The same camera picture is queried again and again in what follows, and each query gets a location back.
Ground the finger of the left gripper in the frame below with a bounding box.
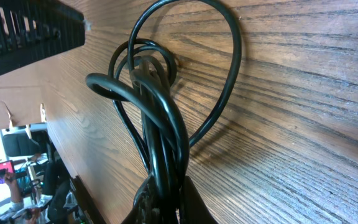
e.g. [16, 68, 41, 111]
[0, 0, 85, 76]

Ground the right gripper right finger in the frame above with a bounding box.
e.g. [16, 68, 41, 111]
[179, 175, 217, 224]

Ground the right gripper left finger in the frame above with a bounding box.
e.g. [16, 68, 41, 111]
[121, 175, 178, 224]

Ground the black cable bundle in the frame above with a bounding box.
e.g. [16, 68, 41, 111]
[85, 0, 242, 223]

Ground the black office chair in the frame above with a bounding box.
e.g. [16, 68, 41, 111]
[2, 131, 55, 157]

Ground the person in background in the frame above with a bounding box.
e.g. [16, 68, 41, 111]
[0, 164, 70, 223]

